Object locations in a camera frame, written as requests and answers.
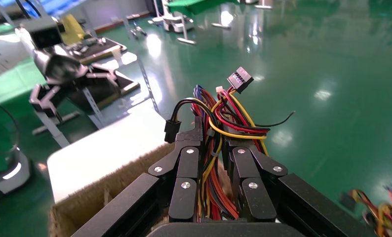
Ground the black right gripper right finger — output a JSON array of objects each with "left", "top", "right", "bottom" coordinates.
[{"left": 222, "top": 139, "right": 375, "bottom": 237}]

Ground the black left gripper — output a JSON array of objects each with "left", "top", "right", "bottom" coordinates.
[{"left": 29, "top": 50, "right": 120, "bottom": 117}]

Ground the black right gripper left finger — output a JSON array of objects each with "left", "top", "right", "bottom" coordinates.
[{"left": 71, "top": 116, "right": 203, "bottom": 237}]

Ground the coloured wire harness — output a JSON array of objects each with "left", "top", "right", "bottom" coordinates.
[{"left": 164, "top": 66, "right": 296, "bottom": 222}]

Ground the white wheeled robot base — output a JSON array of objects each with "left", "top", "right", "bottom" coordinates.
[{"left": 0, "top": 147, "right": 32, "bottom": 207}]

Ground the dark shelf board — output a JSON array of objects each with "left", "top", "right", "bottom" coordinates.
[{"left": 65, "top": 64, "right": 141, "bottom": 111}]

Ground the black tray with parts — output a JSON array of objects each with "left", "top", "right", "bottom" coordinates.
[{"left": 68, "top": 37, "right": 128, "bottom": 65}]

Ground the yellow object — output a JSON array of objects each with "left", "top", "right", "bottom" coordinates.
[{"left": 61, "top": 14, "right": 86, "bottom": 45}]

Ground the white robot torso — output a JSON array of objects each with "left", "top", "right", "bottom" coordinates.
[{"left": 0, "top": 33, "right": 37, "bottom": 84}]

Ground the brown cardboard box with dividers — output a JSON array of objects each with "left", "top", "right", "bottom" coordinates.
[{"left": 48, "top": 142, "right": 175, "bottom": 237}]

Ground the white machine base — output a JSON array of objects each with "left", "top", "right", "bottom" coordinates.
[{"left": 161, "top": 11, "right": 196, "bottom": 34}]

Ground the green topped table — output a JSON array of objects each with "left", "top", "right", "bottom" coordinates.
[{"left": 165, "top": 0, "right": 242, "bottom": 18}]

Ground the grey metal frame table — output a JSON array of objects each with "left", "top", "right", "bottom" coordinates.
[{"left": 31, "top": 16, "right": 160, "bottom": 149}]

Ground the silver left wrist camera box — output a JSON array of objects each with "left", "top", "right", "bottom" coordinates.
[{"left": 16, "top": 16, "right": 64, "bottom": 50}]

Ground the thin black cable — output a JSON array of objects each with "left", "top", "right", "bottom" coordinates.
[{"left": 0, "top": 97, "right": 21, "bottom": 155}]

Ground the red yellow tangled wire bundle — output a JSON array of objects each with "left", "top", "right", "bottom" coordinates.
[{"left": 346, "top": 175, "right": 392, "bottom": 237}]

